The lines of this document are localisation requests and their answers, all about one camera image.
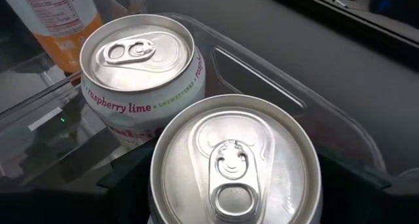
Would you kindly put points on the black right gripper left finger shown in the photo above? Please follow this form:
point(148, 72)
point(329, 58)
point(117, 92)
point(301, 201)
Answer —
point(127, 191)

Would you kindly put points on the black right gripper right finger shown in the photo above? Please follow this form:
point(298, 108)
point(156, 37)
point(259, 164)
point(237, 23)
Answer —
point(353, 197)

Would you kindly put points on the red and white raspberry can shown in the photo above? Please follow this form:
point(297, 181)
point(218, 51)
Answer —
point(235, 165)

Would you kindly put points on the red bottle white cap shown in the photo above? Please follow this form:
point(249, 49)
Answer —
point(137, 63)

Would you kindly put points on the orange and white soda can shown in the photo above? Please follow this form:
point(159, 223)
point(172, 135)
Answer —
point(62, 24)

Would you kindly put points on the black table frame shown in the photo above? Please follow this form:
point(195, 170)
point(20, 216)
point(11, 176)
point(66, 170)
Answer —
point(360, 29)

